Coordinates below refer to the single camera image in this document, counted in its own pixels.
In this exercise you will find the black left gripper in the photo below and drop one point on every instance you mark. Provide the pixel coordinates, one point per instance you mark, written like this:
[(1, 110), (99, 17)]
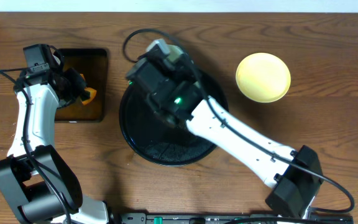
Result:
[(75, 83)]

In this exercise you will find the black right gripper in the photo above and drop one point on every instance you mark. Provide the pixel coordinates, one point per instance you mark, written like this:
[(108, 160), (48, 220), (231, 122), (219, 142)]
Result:
[(138, 73)]

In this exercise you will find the green and yellow scrub sponge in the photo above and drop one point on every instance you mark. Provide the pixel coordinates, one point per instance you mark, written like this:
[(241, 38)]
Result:
[(86, 94)]

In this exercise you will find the yellow plate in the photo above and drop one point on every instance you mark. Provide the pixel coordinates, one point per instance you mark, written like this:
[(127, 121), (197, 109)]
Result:
[(263, 77)]

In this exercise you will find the light green plate with stain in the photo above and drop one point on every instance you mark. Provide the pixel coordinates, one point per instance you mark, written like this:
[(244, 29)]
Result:
[(176, 54)]

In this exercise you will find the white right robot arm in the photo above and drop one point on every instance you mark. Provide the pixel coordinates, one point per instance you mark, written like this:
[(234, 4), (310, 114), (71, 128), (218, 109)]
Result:
[(294, 176)]

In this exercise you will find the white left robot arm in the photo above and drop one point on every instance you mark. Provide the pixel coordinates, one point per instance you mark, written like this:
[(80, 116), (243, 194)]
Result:
[(36, 182)]

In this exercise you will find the black rectangular water tray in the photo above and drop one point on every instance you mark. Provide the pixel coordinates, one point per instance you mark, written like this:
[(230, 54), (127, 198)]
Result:
[(93, 65)]

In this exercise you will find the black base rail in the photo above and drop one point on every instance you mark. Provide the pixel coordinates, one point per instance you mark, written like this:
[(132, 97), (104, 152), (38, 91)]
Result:
[(143, 218)]

